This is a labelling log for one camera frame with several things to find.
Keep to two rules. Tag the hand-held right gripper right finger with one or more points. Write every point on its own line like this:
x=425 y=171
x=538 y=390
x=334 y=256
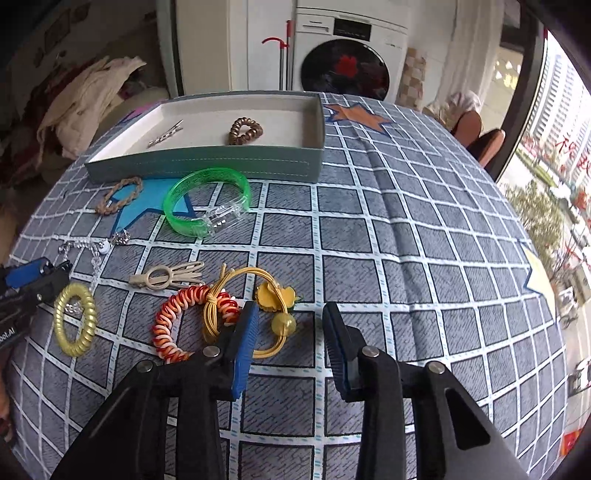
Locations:
x=334 y=350

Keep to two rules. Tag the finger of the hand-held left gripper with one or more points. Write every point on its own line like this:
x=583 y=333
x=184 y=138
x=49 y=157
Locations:
x=53 y=279
x=27 y=272

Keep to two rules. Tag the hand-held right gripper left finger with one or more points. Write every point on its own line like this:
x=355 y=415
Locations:
x=244 y=350

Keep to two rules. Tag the beige hair clip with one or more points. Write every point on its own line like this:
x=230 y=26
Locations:
x=154 y=279

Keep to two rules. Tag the green translucent bangle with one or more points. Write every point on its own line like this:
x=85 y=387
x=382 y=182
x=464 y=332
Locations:
x=180 y=221

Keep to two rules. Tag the grey-green jewelry tray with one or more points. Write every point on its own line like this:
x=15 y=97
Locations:
x=258 y=159

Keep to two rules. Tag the grey checked star tablecloth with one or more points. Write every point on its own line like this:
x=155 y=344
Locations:
x=415 y=230

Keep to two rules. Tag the beige jacket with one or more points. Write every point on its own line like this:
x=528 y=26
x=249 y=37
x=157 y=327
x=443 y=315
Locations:
x=87 y=101

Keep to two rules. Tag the metal hair clip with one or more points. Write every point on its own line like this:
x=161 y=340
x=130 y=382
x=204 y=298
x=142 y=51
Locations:
x=165 y=134

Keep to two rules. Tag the red patterned cloth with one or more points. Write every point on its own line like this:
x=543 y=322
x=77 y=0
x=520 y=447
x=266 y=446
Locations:
x=51 y=87

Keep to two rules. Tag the brown chair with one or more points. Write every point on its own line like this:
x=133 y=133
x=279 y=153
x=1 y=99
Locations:
x=491 y=147
x=468 y=127

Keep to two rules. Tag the white cloth on chair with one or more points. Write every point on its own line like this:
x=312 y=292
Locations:
x=461 y=101

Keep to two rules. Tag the white cabinet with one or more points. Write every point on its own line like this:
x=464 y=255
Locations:
x=207 y=46

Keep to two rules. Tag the checkered cloth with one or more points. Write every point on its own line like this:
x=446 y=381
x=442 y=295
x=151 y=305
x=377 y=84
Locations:
x=411 y=78

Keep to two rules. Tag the white washing machine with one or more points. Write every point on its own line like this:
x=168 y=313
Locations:
x=318 y=32

